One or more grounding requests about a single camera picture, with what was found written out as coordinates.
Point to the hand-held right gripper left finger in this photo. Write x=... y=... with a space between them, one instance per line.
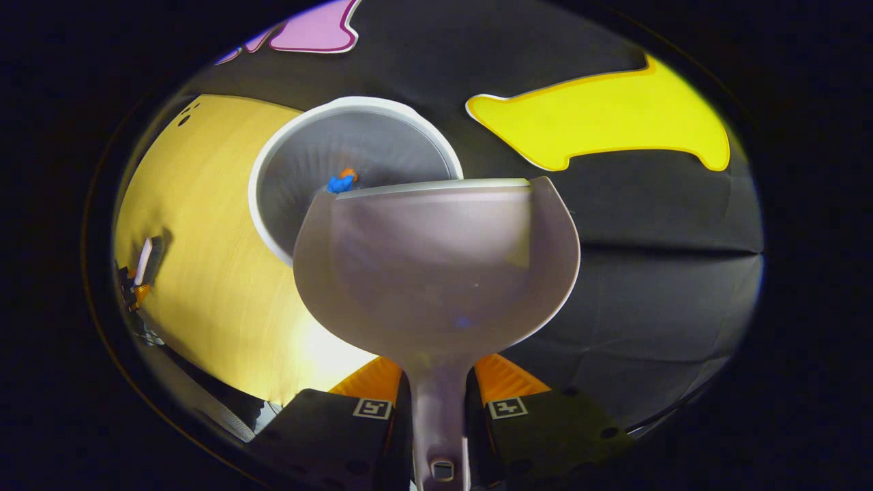
x=341 y=436

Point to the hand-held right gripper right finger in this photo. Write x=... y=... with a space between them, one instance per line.
x=545 y=436

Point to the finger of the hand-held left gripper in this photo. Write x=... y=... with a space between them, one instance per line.
x=141 y=294

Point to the small lilac broom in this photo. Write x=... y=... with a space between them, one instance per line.
x=146 y=259

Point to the lilac plastic dustpan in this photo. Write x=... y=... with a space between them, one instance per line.
x=436 y=273

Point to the white ribbed garbage bin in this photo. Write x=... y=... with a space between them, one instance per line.
x=307 y=164

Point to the blue paper scrap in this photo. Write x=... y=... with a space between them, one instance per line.
x=339 y=184

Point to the orange paper scrap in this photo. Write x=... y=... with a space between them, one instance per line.
x=349 y=173

